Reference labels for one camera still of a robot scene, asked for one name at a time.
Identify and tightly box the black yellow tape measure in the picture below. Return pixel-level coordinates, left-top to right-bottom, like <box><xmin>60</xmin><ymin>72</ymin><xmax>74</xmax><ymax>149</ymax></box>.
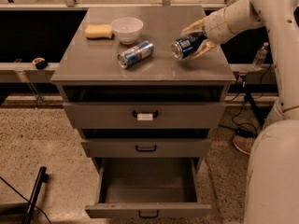
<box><xmin>32</xmin><ymin>57</ymin><xmax>48</xmax><ymax>70</ymax></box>

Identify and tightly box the yellow sponge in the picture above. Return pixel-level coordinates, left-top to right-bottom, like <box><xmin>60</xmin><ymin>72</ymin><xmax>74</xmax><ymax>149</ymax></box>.
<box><xmin>84</xmin><ymin>24</ymin><xmax>113</xmax><ymax>39</ymax></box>

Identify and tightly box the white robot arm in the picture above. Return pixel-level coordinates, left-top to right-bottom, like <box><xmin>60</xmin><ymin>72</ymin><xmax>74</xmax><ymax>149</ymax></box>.
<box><xmin>182</xmin><ymin>0</ymin><xmax>299</xmax><ymax>224</ymax></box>

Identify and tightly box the top grey drawer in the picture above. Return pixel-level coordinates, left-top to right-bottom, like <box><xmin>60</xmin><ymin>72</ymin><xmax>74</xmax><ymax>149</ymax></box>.
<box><xmin>64</xmin><ymin>103</ymin><xmax>225</xmax><ymax>129</ymax></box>

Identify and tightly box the brown shoe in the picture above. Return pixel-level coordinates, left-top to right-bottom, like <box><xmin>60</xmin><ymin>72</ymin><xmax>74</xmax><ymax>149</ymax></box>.
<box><xmin>233</xmin><ymin>135</ymin><xmax>255</xmax><ymax>155</ymax></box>

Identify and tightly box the black stand leg left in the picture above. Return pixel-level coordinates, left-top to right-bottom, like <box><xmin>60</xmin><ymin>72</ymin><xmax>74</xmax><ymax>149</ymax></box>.
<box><xmin>21</xmin><ymin>166</ymin><xmax>48</xmax><ymax>224</ymax></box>

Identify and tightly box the blue pepsi can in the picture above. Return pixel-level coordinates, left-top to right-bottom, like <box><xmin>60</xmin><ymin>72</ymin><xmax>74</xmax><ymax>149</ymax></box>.
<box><xmin>171</xmin><ymin>33</ymin><xmax>206</xmax><ymax>60</ymax></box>

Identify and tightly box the middle grey drawer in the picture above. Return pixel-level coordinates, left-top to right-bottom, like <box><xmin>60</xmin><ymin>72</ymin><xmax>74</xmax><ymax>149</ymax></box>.
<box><xmin>81</xmin><ymin>139</ymin><xmax>211</xmax><ymax>158</ymax></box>

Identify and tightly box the black tripod leg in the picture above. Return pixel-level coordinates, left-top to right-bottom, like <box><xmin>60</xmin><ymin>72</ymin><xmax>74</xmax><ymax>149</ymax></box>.
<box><xmin>243</xmin><ymin>86</ymin><xmax>264</xmax><ymax>127</ymax></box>

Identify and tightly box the grey drawer cabinet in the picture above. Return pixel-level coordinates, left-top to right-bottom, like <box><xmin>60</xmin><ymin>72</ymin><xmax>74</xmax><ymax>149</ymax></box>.
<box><xmin>50</xmin><ymin>5</ymin><xmax>236</xmax><ymax>219</ymax></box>

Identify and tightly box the bottom grey drawer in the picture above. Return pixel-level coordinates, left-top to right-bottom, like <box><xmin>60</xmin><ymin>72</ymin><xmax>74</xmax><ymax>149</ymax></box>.
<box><xmin>85</xmin><ymin>158</ymin><xmax>211</xmax><ymax>219</ymax></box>

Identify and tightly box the white bowl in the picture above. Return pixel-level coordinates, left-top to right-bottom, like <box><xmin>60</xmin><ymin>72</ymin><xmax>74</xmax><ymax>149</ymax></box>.
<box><xmin>111</xmin><ymin>17</ymin><xmax>144</xmax><ymax>45</ymax></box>

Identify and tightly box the red bull can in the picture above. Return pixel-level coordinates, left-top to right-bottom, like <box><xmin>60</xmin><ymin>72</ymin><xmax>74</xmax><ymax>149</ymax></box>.
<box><xmin>118</xmin><ymin>40</ymin><xmax>154</xmax><ymax>69</ymax></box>

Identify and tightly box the black power adapter with cable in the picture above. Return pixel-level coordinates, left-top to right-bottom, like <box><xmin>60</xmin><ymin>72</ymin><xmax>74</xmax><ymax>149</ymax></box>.
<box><xmin>220</xmin><ymin>71</ymin><xmax>258</xmax><ymax>138</ymax></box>

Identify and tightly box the grey drawer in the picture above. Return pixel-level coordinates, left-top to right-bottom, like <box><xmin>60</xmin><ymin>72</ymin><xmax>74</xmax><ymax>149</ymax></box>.
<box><xmin>85</xmin><ymin>158</ymin><xmax>211</xmax><ymax>219</ymax></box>
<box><xmin>64</xmin><ymin>103</ymin><xmax>225</xmax><ymax>129</ymax></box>
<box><xmin>81</xmin><ymin>139</ymin><xmax>211</xmax><ymax>158</ymax></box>

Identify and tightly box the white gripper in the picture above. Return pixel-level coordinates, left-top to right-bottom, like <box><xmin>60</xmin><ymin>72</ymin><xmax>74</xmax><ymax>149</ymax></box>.
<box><xmin>181</xmin><ymin>8</ymin><xmax>235</xmax><ymax>59</ymax></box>

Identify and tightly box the clear water bottle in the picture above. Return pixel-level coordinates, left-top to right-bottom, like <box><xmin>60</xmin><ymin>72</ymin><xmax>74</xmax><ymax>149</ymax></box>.
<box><xmin>251</xmin><ymin>42</ymin><xmax>269</xmax><ymax>71</ymax></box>

